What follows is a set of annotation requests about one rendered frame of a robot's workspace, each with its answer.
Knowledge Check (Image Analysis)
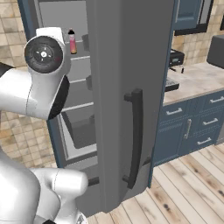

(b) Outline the pink bottle with black cap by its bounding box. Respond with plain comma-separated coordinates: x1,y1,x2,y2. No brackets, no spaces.
67,27,78,55

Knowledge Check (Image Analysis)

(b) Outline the black fridge door handle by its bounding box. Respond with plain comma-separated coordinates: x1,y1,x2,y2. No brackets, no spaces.
122,87,144,190

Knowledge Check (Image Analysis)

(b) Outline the grey fridge door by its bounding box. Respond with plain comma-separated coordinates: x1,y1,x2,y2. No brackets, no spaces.
85,0,175,214

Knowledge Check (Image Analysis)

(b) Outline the blue wall cupboard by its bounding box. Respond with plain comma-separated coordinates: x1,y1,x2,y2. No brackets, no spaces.
172,0,215,37

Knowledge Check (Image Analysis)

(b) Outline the dark grey appliance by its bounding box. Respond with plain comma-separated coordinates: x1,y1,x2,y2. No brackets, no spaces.
206,34,224,70

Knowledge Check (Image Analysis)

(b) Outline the black coffee machine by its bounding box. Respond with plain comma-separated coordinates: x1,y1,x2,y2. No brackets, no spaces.
164,48,186,93

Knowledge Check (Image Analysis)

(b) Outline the blue base cupboard run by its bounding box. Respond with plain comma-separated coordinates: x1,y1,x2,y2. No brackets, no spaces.
152,89,224,168

